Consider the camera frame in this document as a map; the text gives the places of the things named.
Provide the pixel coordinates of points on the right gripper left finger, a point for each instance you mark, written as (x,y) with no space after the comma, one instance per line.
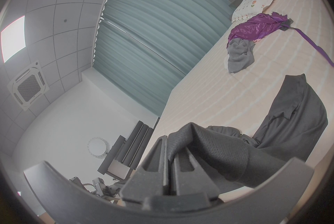
(141,183)

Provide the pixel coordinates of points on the white printed pillow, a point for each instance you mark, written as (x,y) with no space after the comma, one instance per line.
(257,2)

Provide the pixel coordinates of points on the grey garment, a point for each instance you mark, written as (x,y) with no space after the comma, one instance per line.
(238,56)

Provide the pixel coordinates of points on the purple satin garment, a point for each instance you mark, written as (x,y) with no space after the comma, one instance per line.
(250,27)

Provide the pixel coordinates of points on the blue-green curtain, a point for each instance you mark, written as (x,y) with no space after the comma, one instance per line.
(135,66)
(167,3)

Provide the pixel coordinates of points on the black chest of drawers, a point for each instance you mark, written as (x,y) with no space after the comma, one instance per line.
(130,144)

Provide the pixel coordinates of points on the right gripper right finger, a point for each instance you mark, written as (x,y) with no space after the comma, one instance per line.
(198,183)

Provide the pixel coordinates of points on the ceiling air conditioner vent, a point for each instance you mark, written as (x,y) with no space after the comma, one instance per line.
(28,87)

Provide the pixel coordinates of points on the black T-shirt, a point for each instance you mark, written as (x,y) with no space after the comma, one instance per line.
(287,123)

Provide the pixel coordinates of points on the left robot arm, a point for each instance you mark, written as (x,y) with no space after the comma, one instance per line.
(100,186)

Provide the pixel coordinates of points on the ceiling light panel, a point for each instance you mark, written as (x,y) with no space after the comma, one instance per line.
(14,37)

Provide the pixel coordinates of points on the bed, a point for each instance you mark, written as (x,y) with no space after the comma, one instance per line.
(234,92)

